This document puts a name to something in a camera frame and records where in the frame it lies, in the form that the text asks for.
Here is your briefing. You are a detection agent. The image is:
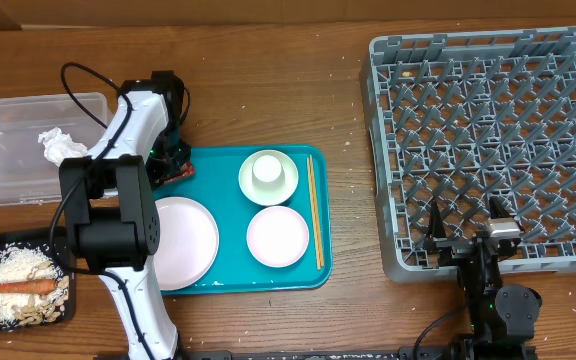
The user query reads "teal serving tray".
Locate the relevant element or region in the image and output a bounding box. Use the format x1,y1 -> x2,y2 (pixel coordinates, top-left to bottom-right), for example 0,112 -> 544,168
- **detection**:
154,145 -> 333,296

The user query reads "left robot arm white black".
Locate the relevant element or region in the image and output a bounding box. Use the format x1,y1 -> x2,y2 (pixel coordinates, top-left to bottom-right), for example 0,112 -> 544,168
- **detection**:
58,71 -> 186,359

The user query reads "grey dishwasher rack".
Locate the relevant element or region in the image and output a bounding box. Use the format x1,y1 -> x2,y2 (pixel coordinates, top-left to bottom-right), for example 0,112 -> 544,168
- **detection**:
360,27 -> 576,283

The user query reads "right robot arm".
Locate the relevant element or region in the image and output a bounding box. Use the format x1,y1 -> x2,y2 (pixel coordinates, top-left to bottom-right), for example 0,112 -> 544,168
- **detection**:
412,197 -> 542,359

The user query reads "right wooden chopstick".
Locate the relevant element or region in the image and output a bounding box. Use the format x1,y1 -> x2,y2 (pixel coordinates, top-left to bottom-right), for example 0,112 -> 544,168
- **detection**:
309,154 -> 326,269

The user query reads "red ketchup packet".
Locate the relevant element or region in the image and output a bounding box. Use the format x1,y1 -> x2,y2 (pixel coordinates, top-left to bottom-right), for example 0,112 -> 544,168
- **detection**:
162,161 -> 195,184

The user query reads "clear plastic bin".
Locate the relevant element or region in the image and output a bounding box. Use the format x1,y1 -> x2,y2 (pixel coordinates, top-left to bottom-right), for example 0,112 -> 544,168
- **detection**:
0,94 -> 104,206

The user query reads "white napkin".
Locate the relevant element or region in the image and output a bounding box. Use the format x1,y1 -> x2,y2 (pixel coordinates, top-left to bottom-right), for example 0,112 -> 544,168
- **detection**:
38,127 -> 88,167

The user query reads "left wooden chopstick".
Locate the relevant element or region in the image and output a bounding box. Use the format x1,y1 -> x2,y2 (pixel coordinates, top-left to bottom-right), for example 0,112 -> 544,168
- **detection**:
307,155 -> 322,270

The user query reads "pale green saucer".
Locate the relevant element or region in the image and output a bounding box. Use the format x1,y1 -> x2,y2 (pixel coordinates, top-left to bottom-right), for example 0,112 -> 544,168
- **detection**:
238,150 -> 299,206

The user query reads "wooden chopstick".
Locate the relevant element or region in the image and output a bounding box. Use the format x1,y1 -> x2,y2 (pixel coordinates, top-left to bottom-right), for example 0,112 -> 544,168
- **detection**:
307,155 -> 322,270
309,154 -> 326,269

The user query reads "white cup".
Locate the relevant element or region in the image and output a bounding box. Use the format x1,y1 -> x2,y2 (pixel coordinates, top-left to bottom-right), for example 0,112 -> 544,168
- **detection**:
252,154 -> 284,196

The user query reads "small pink plate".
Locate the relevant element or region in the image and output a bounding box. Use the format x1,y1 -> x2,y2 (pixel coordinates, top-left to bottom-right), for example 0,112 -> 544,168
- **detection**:
246,206 -> 310,268

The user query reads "rice and peanuts pile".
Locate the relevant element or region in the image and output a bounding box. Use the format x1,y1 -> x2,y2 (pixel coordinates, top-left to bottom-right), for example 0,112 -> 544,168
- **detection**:
0,243 -> 70,331

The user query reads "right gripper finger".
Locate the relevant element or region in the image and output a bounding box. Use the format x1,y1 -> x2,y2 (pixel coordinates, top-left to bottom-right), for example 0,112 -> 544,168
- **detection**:
488,196 -> 511,219
426,198 -> 447,239

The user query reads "large pink plate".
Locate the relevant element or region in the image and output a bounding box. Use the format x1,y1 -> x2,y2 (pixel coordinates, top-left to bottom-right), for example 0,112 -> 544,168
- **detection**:
154,197 -> 219,291

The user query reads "orange carrot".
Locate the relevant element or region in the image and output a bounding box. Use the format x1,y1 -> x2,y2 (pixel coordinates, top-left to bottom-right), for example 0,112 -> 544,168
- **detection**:
0,279 -> 57,295

